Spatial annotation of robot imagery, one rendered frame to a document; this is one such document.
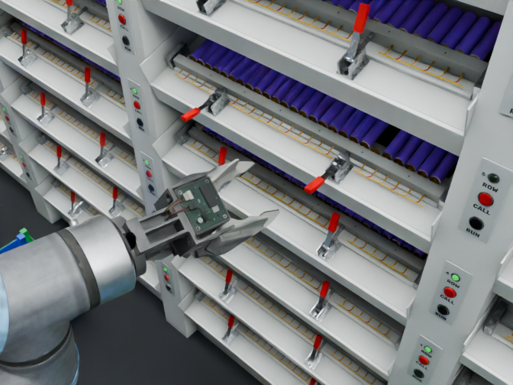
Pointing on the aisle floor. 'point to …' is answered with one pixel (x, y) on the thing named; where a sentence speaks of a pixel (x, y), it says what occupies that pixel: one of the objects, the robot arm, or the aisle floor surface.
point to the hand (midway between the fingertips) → (256, 192)
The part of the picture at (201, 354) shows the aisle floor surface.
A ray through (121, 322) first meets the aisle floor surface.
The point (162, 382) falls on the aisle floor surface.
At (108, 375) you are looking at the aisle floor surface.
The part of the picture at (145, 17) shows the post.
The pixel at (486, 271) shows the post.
